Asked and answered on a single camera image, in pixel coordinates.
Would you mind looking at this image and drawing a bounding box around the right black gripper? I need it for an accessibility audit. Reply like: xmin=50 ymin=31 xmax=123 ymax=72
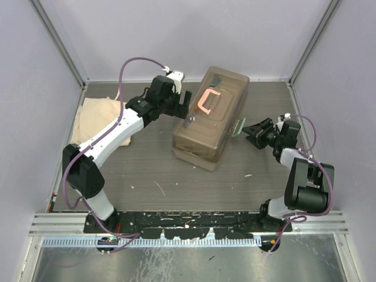
xmin=241 ymin=117 xmax=282 ymax=150

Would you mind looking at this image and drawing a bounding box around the brown translucent toolbox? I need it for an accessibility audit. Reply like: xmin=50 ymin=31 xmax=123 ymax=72
xmin=172 ymin=66 xmax=250 ymax=171

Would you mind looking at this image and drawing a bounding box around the green handled screwdriver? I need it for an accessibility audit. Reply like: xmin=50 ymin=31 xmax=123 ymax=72
xmin=212 ymin=76 xmax=221 ymax=85

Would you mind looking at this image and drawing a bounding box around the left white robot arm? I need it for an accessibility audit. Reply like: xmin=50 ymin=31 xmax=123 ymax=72
xmin=62 ymin=70 xmax=192 ymax=233

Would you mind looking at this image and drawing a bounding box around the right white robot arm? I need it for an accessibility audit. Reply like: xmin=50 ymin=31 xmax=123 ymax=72
xmin=242 ymin=117 xmax=335 ymax=231

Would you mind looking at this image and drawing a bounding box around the beige cloth bag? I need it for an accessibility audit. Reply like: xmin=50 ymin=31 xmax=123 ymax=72
xmin=69 ymin=92 xmax=120 ymax=145

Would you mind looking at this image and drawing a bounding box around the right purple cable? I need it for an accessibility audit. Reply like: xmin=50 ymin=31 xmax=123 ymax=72
xmin=268 ymin=113 xmax=333 ymax=253

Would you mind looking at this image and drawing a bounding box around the purple cable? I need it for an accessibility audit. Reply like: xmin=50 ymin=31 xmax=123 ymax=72
xmin=38 ymin=57 xmax=171 ymax=268
xmin=268 ymin=113 xmax=333 ymax=253

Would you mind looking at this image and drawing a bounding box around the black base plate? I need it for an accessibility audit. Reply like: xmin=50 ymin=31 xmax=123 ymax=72
xmin=83 ymin=210 xmax=294 ymax=239

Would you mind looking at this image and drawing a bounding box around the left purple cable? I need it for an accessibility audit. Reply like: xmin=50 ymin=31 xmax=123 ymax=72
xmin=38 ymin=57 xmax=171 ymax=268

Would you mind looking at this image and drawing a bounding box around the slotted cable duct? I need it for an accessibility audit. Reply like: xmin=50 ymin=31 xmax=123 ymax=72
xmin=41 ymin=236 xmax=262 ymax=248

